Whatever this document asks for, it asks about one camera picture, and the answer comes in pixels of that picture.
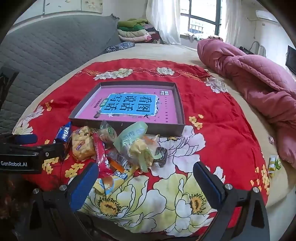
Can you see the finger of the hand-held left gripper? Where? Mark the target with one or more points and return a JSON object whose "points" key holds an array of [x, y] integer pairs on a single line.
{"points": [[25, 139], [55, 149]]}

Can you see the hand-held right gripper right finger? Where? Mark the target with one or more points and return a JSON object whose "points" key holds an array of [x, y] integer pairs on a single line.
{"points": [[208, 183]]}

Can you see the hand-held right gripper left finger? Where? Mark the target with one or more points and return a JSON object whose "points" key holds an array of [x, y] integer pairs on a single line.
{"points": [[84, 185]]}

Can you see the blue cookie packet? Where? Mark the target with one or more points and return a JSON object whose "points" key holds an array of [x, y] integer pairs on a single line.
{"points": [[63, 134]]}

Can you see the clear rice cracker packet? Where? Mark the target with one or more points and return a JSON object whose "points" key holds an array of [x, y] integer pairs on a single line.
{"points": [[82, 144]]}

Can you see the yellow snack packet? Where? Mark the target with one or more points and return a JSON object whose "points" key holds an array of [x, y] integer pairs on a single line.
{"points": [[115, 180]]}

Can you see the red snack packet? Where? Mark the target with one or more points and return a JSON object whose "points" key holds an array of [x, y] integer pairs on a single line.
{"points": [[101, 157]]}

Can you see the small orange snack packet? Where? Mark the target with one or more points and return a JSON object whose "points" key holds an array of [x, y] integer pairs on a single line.
{"points": [[115, 163]]}

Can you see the clear green-label snack packet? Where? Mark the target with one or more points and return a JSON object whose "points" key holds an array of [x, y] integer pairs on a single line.
{"points": [[107, 135]]}

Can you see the dark round candy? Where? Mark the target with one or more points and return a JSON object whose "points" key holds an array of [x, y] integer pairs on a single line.
{"points": [[161, 154]]}

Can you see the shallow grey cardboard box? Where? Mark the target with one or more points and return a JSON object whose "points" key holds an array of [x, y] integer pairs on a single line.
{"points": [[166, 129]]}

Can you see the light green snack bag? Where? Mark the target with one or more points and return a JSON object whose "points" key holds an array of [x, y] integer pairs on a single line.
{"points": [[131, 135]]}

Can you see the red floral cloth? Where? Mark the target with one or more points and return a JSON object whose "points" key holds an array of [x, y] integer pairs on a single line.
{"points": [[219, 129]]}

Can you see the dark furniture piece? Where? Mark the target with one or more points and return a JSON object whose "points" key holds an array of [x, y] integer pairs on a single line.
{"points": [[7, 81]]}

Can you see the green yellow carton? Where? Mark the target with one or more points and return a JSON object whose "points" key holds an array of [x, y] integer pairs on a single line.
{"points": [[274, 165]]}

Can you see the small candy wrapper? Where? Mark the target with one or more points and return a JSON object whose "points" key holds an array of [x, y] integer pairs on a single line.
{"points": [[271, 139]]}

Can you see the pink book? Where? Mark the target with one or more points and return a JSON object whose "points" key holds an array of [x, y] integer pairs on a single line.
{"points": [[129, 106]]}

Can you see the pink quilt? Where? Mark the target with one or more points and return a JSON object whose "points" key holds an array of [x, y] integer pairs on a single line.
{"points": [[254, 74]]}

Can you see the dark blue floral cloth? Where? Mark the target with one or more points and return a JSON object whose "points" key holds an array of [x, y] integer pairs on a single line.
{"points": [[120, 46]]}

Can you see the pile of folded clothes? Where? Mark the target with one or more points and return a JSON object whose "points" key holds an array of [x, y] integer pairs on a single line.
{"points": [[134, 32]]}

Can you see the small crumpled cloth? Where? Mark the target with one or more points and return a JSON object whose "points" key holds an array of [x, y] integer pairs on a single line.
{"points": [[193, 37]]}

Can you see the black monitor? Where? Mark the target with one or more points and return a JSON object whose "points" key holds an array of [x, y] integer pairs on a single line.
{"points": [[291, 59]]}

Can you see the window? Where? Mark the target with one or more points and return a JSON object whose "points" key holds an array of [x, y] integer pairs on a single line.
{"points": [[201, 23]]}

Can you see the white curtain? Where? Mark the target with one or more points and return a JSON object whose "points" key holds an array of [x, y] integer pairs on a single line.
{"points": [[164, 18], [231, 20]]}

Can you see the white air conditioner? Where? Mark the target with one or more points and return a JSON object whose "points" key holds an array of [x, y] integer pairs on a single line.
{"points": [[266, 16]]}

